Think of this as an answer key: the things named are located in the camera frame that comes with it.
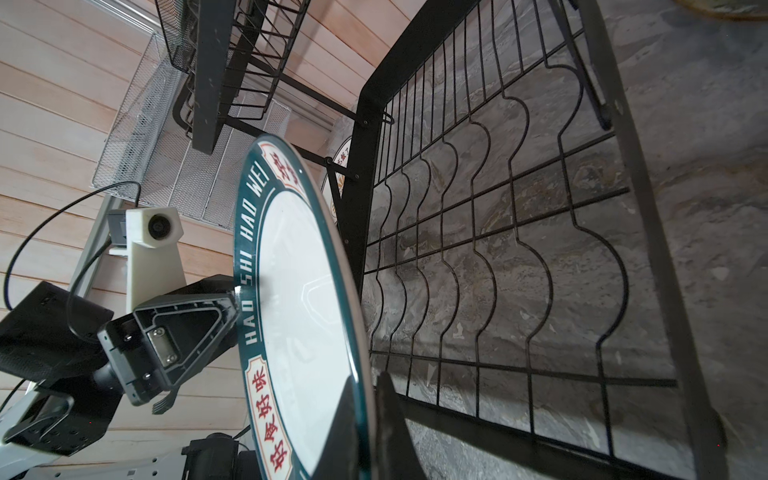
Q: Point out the black two-tier dish rack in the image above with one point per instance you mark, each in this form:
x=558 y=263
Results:
x=503 y=232

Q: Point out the white wire mesh shelf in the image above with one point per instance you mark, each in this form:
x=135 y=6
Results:
x=146 y=145

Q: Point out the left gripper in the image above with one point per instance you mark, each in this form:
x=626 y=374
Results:
x=166 y=341

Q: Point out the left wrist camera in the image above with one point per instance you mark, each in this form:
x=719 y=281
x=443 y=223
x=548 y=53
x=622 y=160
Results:
x=148 y=239

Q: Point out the mint green flower plate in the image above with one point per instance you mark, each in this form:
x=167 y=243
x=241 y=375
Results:
x=731 y=10

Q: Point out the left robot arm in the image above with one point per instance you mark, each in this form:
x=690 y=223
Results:
x=81 y=361

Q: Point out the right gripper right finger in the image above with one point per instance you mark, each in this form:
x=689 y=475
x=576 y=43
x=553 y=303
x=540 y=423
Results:
x=396 y=454

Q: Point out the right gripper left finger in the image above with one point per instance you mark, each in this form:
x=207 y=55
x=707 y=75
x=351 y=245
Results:
x=340 y=455

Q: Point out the green rim white plate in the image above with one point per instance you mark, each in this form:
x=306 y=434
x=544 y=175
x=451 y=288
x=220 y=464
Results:
x=300 y=326

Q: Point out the orange sunburst plate left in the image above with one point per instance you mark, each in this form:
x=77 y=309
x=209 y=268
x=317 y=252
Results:
x=336 y=181

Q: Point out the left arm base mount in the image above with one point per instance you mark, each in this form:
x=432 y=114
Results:
x=219 y=456

